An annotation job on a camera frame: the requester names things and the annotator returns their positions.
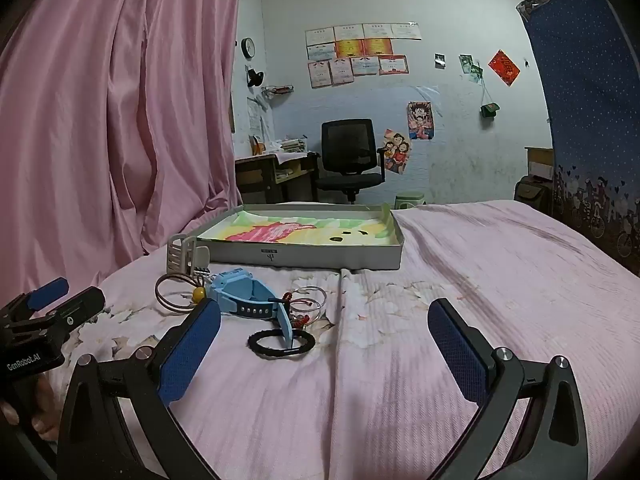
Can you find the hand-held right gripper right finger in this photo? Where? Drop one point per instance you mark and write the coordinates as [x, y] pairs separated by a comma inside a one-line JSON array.
[[457, 355]]

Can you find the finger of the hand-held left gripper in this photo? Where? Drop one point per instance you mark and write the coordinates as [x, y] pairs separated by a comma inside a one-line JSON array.
[[47, 292], [75, 307]]

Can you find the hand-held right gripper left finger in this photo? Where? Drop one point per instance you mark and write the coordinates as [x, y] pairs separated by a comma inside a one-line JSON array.
[[187, 355]]

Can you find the blue wrist watch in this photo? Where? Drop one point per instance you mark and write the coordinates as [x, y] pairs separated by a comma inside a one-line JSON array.
[[235, 290]]

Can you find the beige hair clip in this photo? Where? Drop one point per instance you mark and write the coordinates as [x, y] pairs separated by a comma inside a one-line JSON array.
[[180, 256]]

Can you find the thin silver bangle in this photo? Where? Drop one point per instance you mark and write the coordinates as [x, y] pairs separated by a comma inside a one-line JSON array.
[[320, 305], [310, 288]]

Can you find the grey tray with colourful drawing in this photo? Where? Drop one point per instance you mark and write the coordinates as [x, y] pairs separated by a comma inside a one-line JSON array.
[[300, 232]]

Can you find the person's left hand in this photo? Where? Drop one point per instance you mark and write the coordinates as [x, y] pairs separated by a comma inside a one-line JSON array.
[[46, 402]]

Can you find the pink floral bedsheet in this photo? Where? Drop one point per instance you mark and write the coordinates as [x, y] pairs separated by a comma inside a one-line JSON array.
[[500, 270]]

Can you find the green plastic stool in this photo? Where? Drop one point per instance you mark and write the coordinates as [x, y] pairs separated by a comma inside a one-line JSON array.
[[408, 201]]

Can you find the pink curtain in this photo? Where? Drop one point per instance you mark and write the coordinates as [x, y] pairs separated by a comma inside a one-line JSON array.
[[100, 135]]

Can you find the dark bag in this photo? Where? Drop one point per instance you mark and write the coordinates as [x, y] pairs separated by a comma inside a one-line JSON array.
[[532, 192]]

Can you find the dark wooden desk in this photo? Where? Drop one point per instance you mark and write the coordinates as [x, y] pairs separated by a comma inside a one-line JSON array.
[[255, 170]]

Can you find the cardboard box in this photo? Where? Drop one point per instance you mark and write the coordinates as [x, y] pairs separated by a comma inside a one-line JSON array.
[[539, 162]]

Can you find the orange desk item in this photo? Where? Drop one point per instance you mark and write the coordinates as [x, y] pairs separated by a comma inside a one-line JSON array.
[[256, 145]]

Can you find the stack of books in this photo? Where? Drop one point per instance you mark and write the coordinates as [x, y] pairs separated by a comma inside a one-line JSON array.
[[292, 145]]

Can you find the black office chair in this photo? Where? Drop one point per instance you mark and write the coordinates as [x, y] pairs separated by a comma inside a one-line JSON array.
[[347, 147]]

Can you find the blue printed curtain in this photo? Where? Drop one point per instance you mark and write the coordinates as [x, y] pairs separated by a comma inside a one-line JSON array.
[[580, 85]]

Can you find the cartoon family wall poster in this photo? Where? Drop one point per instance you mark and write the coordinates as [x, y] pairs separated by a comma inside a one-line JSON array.
[[397, 154]]

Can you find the cartoon fighter wall poster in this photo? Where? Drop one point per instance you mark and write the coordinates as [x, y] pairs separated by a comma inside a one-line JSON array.
[[421, 120]]

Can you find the green wall pouch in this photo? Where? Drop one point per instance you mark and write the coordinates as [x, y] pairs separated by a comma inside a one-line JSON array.
[[490, 110]]

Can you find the white wall papers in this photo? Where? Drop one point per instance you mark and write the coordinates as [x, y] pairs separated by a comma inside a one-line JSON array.
[[259, 115]]

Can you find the small wall rack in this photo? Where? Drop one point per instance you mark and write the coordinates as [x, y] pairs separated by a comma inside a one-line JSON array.
[[277, 90]]

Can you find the green wall photo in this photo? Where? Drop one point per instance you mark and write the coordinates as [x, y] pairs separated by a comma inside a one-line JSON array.
[[466, 63], [476, 73]]

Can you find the black wall ornament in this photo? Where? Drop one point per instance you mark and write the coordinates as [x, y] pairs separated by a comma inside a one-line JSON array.
[[255, 77]]

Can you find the red diamond wall poster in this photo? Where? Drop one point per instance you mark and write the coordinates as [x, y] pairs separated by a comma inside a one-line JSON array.
[[503, 67]]

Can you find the small dark wall photo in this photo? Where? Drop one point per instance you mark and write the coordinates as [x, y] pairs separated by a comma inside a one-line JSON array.
[[440, 60]]

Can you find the round wall clock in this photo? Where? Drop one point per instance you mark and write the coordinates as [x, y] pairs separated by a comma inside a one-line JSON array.
[[248, 47]]

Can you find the group of wall certificates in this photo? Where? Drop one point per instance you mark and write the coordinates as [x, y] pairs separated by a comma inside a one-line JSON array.
[[350, 52]]

